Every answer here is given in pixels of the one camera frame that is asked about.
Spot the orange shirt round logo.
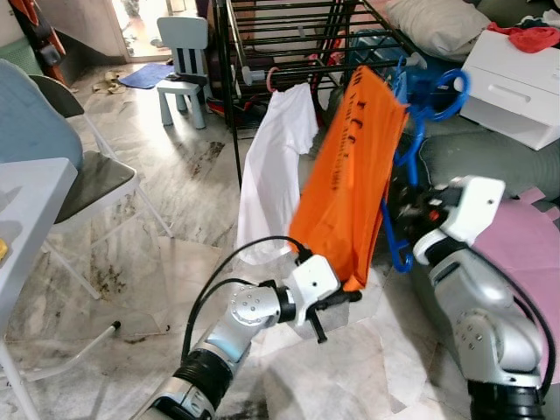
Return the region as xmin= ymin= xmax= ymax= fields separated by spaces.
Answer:
xmin=287 ymin=66 xmax=410 ymax=292

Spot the blue plastic hanger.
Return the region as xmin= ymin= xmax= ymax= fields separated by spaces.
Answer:
xmin=379 ymin=55 xmax=472 ymax=274

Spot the pink hanger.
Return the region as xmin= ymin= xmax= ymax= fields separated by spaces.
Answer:
xmin=265 ymin=66 xmax=284 ymax=95

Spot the grey green sofa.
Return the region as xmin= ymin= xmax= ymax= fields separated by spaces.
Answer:
xmin=418 ymin=118 xmax=560 ymax=207

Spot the pink foam mat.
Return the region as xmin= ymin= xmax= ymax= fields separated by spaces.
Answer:
xmin=472 ymin=186 xmax=560 ymax=386

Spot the white shirt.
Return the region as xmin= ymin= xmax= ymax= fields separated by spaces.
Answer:
xmin=236 ymin=81 xmax=319 ymax=266

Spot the white drawer box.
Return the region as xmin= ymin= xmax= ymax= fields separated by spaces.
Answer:
xmin=459 ymin=31 xmax=560 ymax=151

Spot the blue crate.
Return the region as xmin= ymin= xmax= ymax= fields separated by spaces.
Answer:
xmin=350 ymin=31 xmax=412 ymax=88

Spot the beige pillow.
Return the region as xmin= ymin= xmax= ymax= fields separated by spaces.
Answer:
xmin=385 ymin=0 xmax=493 ymax=60

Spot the black clothes rack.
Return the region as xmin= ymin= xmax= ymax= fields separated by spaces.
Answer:
xmin=210 ymin=0 xmax=430 ymax=186

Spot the red cloth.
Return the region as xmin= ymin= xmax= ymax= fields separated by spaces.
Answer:
xmin=486 ymin=22 xmax=560 ymax=55

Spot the white table leg black cap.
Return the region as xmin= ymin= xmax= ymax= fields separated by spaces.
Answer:
xmin=52 ymin=320 xmax=123 ymax=361

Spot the white folding chair grey seat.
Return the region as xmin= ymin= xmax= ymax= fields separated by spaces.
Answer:
xmin=31 ymin=74 xmax=176 ymax=300

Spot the blue floor mat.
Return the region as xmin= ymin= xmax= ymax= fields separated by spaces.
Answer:
xmin=118 ymin=61 xmax=176 ymax=91

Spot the pale blue plastic child chair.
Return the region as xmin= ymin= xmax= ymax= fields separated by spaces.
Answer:
xmin=156 ymin=16 xmax=213 ymax=130

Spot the blue towel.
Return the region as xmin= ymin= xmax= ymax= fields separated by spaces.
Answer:
xmin=0 ymin=59 xmax=86 ymax=169

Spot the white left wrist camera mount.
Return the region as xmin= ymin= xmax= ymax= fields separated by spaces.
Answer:
xmin=289 ymin=254 xmax=342 ymax=332

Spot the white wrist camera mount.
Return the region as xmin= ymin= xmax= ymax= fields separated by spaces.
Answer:
xmin=414 ymin=175 xmax=508 ymax=265
xmin=289 ymin=254 xmax=342 ymax=332

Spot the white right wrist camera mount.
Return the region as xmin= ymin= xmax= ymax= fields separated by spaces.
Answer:
xmin=414 ymin=175 xmax=508 ymax=265

